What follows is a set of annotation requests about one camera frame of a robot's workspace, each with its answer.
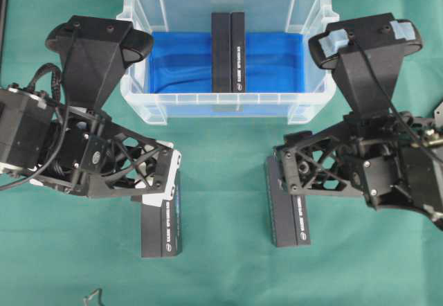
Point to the blue liner inside case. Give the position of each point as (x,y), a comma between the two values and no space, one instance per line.
(274,63)

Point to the clear plastic storage case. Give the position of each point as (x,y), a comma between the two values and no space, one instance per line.
(304,17)

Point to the green table cloth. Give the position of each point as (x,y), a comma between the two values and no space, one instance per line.
(56,248)

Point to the black realsense box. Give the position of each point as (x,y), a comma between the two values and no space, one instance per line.
(161,226)
(288,213)
(228,32)

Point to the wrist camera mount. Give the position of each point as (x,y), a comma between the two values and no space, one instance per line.
(364,56)
(95,54)

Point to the black frame rail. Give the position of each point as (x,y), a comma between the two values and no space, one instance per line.
(3,12)

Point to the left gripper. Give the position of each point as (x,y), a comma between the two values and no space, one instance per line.
(87,155)

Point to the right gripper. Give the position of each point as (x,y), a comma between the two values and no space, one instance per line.
(393,161)

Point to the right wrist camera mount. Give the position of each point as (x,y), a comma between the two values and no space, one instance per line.
(364,56)

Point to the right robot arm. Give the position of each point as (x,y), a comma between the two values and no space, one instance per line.
(436,112)

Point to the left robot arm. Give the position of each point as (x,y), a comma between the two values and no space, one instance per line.
(17,105)

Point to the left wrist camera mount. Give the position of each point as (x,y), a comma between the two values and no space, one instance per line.
(95,54)

